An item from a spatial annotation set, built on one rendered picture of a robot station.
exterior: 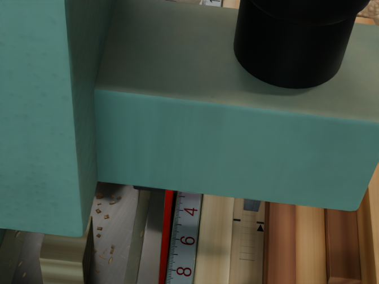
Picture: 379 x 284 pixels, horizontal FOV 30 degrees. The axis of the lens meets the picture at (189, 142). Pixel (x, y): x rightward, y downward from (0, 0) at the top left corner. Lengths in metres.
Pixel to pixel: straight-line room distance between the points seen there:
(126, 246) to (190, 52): 0.28
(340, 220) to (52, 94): 0.22
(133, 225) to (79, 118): 0.31
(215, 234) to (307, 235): 0.05
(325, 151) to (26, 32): 0.15
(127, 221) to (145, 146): 0.26
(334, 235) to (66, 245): 0.21
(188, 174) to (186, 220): 0.06
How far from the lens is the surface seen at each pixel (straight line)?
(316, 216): 0.43
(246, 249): 0.42
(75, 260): 0.53
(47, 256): 0.53
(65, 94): 0.27
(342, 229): 0.43
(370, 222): 0.40
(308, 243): 0.42
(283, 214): 0.42
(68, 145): 0.29
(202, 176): 0.35
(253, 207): 0.42
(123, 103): 0.32
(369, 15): 0.64
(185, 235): 0.40
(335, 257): 0.41
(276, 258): 0.40
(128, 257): 0.58
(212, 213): 0.42
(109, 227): 0.59
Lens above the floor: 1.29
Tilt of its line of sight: 49 degrees down
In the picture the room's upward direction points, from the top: 6 degrees clockwise
